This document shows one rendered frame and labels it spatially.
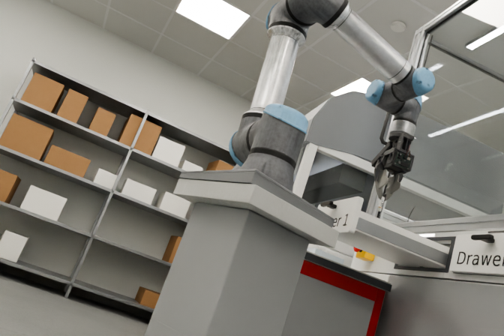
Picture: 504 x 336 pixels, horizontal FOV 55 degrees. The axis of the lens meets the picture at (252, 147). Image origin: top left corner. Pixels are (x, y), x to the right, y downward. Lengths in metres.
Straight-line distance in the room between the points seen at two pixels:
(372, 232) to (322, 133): 1.10
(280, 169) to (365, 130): 1.54
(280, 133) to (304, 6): 0.40
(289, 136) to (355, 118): 1.48
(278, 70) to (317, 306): 0.78
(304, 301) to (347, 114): 1.22
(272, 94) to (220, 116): 4.63
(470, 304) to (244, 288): 0.70
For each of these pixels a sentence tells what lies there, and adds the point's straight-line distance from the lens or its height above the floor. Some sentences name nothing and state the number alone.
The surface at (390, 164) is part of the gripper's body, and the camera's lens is 1.53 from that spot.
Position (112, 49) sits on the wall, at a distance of 5.87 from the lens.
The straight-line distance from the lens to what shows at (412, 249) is 1.53.
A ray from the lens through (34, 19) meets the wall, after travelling 5.95.
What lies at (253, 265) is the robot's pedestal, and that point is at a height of 0.62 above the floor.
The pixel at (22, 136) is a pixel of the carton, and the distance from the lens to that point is 5.13.
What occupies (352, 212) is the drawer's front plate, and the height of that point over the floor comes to 0.88.
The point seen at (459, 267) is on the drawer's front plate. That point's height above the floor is 0.83.
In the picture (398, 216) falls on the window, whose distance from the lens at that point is 1.94.
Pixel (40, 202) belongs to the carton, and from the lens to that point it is 5.03.
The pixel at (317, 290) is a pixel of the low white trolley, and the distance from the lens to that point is 1.65.
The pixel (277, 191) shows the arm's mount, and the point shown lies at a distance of 0.99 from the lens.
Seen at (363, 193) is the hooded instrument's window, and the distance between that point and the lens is 2.55.
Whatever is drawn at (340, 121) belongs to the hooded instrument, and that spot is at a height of 1.54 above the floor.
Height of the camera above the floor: 0.56
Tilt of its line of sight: 17 degrees up
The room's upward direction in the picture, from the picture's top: 20 degrees clockwise
